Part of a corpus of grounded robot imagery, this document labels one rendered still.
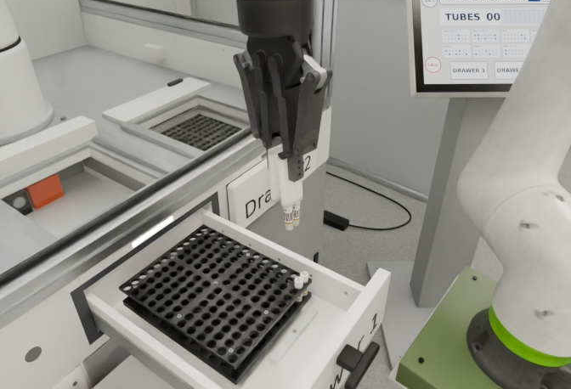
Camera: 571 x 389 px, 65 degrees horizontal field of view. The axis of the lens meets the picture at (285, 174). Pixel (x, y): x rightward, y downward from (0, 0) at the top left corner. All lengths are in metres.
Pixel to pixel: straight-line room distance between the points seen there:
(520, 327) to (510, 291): 0.05
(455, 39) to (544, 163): 0.60
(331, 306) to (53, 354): 0.40
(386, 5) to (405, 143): 0.68
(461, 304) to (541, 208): 0.25
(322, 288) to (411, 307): 1.13
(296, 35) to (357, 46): 1.89
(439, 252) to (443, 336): 0.90
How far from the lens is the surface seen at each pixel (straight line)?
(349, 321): 0.60
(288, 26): 0.43
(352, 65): 2.37
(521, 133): 0.69
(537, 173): 0.71
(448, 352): 0.76
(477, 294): 0.86
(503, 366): 0.75
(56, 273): 0.66
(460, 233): 1.62
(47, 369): 0.74
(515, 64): 1.28
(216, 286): 0.68
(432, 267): 1.70
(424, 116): 2.25
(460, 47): 1.24
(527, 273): 0.65
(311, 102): 0.44
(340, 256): 2.04
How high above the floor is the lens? 1.39
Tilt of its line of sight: 33 degrees down
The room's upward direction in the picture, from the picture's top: straight up
